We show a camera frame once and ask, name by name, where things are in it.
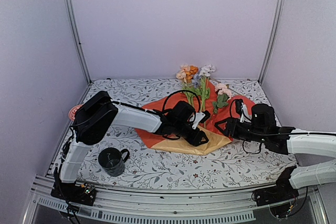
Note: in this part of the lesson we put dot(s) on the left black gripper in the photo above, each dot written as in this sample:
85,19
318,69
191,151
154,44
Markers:
194,139

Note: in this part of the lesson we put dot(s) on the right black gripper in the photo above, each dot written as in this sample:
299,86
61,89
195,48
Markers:
231,122

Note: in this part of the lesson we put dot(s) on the pink rose fake stem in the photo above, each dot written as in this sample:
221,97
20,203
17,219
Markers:
222,99

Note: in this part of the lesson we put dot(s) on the blue fake flower stem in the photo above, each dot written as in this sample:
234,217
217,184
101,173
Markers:
206,70

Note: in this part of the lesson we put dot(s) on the orange fake flower stem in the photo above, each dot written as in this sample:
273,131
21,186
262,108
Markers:
193,70

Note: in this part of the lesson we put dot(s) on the yellow wrapping paper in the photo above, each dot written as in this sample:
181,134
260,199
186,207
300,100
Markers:
215,142

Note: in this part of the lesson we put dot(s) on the cream rose fake stem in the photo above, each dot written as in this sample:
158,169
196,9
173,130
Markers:
185,75

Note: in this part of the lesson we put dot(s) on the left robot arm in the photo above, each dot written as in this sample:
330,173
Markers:
93,119

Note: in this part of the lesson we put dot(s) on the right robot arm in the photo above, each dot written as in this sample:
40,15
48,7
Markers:
287,140

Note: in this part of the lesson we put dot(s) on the green leafy fake stem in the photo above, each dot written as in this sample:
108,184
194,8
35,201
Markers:
199,85

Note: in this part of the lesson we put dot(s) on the black mug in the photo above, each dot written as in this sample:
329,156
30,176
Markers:
113,160

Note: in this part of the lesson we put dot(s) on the red white patterned bowl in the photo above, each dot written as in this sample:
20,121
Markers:
73,111

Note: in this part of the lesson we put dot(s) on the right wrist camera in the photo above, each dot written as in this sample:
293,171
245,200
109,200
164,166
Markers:
260,116

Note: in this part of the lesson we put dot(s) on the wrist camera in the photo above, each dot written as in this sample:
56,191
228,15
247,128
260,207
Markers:
183,112
260,116

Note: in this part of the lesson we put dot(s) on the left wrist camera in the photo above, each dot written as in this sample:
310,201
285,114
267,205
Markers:
183,112

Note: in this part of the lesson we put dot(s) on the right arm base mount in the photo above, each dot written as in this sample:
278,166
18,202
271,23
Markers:
280,192

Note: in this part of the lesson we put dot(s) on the front aluminium rail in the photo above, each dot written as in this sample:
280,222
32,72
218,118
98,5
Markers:
131,205

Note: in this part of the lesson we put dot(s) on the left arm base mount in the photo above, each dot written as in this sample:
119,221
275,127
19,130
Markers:
84,194

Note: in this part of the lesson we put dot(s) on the right metal frame post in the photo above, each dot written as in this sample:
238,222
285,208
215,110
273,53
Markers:
271,41

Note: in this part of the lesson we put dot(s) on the metal frame post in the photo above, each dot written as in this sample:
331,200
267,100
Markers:
271,41
77,41

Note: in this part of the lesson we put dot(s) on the left metal frame post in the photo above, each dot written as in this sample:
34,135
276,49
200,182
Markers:
77,41

